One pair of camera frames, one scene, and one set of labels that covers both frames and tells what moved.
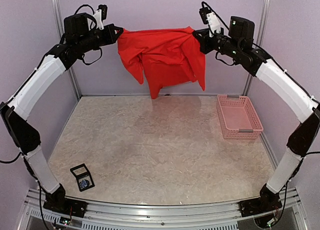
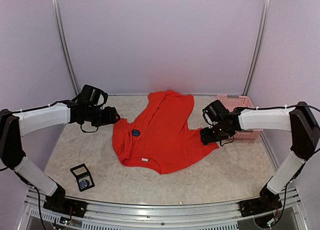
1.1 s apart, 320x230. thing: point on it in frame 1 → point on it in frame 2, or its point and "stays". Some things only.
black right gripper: [206, 47] → [206, 137]
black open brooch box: [83, 177] stays
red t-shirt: [165, 56] → [159, 138]
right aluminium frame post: [266, 1] stays
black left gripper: [111, 38] → [110, 116]
